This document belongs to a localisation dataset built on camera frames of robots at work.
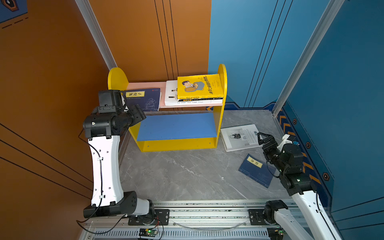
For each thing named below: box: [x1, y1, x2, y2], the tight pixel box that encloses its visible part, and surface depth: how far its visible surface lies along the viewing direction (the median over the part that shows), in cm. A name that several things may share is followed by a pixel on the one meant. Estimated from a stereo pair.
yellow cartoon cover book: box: [177, 74, 224, 100], surface depth 70 cm
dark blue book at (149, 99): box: [125, 88, 161, 112], surface depth 71 cm
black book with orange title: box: [177, 97, 224, 102], surface depth 67 cm
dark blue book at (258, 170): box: [238, 153, 277, 189], surface depth 91 cm
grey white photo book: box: [220, 124, 263, 152], surface depth 102 cm
